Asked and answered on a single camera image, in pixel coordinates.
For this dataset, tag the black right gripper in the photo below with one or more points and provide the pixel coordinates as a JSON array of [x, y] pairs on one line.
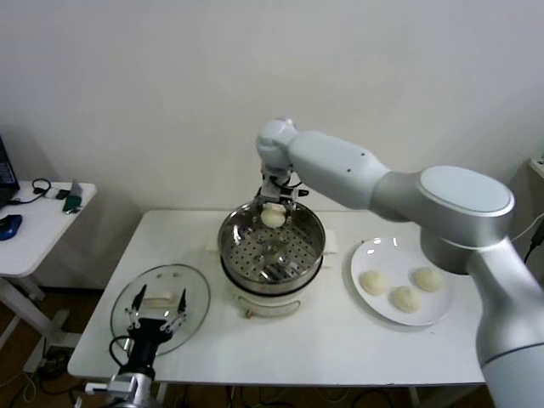
[[277, 185]]

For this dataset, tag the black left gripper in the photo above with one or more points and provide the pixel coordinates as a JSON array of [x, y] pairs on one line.
[[144, 348]]

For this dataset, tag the white steamed baozi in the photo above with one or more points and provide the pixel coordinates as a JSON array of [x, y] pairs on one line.
[[374, 283], [273, 217], [406, 299], [428, 279]]

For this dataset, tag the round glass lid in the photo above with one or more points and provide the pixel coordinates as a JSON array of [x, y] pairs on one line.
[[195, 293]]

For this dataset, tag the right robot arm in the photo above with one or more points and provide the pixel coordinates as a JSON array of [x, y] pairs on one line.
[[425, 204]]

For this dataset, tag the steel steamer basket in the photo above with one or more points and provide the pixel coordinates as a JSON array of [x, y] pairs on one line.
[[314, 242]]

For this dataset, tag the white table leg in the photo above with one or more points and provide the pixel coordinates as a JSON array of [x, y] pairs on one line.
[[415, 397], [162, 395]]

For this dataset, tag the white electric cooker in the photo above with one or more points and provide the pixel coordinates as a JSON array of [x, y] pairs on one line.
[[272, 304]]

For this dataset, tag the floor power strip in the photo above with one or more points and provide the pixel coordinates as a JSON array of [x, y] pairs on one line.
[[55, 361]]

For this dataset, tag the white round plate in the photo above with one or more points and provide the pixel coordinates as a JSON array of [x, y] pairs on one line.
[[382, 255]]

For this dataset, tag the green and grey gadget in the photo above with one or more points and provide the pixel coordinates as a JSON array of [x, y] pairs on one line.
[[73, 203]]

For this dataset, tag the white side table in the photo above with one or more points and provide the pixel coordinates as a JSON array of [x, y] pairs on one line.
[[38, 238]]

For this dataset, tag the small black device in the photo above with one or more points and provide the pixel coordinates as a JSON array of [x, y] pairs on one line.
[[63, 195]]

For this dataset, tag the blue computer mouse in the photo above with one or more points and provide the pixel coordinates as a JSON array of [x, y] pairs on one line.
[[10, 227]]

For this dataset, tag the black laptop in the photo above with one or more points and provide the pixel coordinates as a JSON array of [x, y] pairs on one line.
[[5, 178]]

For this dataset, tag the white cabinet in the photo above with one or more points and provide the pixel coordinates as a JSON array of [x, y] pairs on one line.
[[539, 163]]

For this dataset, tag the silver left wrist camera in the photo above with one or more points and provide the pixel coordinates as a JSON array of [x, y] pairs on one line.
[[132, 386]]

